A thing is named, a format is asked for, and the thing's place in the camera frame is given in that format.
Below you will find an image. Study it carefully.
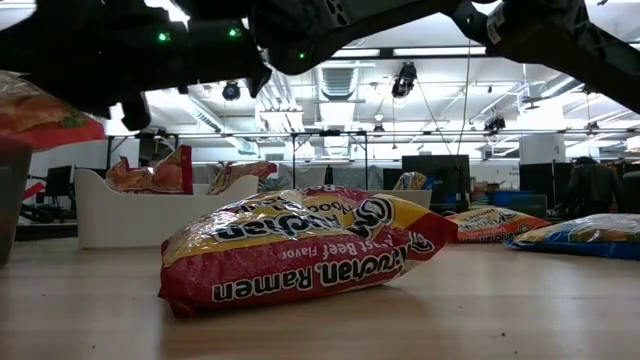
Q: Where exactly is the dark green crate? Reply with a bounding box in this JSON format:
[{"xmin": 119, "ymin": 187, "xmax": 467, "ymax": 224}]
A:
[{"xmin": 507, "ymin": 193, "xmax": 549, "ymax": 220}]

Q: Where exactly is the orange Maruchan noodle packet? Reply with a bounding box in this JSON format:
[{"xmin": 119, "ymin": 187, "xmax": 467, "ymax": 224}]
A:
[
  {"xmin": 0, "ymin": 69, "xmax": 107, "ymax": 152},
  {"xmin": 446, "ymin": 206, "xmax": 552, "ymax": 245}
]

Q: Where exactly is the black overhead crossbar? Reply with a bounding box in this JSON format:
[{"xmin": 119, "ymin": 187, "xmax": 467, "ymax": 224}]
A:
[{"xmin": 327, "ymin": 43, "xmax": 640, "ymax": 64}]

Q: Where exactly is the small potted succulent plant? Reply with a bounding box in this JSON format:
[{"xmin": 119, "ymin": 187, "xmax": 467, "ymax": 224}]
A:
[{"xmin": 257, "ymin": 175, "xmax": 291, "ymax": 194}]

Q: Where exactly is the white plastic bin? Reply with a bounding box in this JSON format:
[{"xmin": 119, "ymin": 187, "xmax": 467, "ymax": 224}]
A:
[
  {"xmin": 73, "ymin": 168, "xmax": 260, "ymax": 250},
  {"xmin": 372, "ymin": 188, "xmax": 434, "ymax": 211}
]

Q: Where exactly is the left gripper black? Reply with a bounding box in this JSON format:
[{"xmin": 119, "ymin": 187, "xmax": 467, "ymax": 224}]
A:
[{"xmin": 117, "ymin": 22, "xmax": 274, "ymax": 132}]

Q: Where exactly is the gray plastic bin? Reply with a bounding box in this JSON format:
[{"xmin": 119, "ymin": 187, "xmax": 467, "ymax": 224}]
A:
[{"xmin": 0, "ymin": 138, "xmax": 34, "ymax": 269}]

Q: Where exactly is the silver ventilation duct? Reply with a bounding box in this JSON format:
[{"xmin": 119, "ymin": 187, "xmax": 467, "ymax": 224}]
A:
[{"xmin": 319, "ymin": 64, "xmax": 361, "ymax": 101}]

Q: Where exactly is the person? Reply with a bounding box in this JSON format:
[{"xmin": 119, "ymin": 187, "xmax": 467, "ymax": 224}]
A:
[{"xmin": 562, "ymin": 155, "xmax": 625, "ymax": 220}]

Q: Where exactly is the blue storage bin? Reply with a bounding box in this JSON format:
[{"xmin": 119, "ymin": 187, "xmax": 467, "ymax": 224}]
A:
[{"xmin": 487, "ymin": 189, "xmax": 521, "ymax": 207}]

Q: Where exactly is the blue Maruchan noodle packet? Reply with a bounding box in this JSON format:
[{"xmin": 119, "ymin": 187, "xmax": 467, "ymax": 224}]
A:
[
  {"xmin": 393, "ymin": 171, "xmax": 435, "ymax": 192},
  {"xmin": 503, "ymin": 213, "xmax": 640, "ymax": 262}
]

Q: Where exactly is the black office chair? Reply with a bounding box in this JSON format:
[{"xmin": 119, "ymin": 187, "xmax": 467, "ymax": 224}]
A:
[
  {"xmin": 622, "ymin": 169, "xmax": 640, "ymax": 216},
  {"xmin": 22, "ymin": 164, "xmax": 76, "ymax": 225}
]

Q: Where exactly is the red Maruchan noodle packet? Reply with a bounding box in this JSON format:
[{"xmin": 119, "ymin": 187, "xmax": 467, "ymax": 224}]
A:
[
  {"xmin": 206, "ymin": 160, "xmax": 279, "ymax": 197},
  {"xmin": 104, "ymin": 144, "xmax": 195, "ymax": 196},
  {"xmin": 158, "ymin": 183, "xmax": 460, "ymax": 320}
]

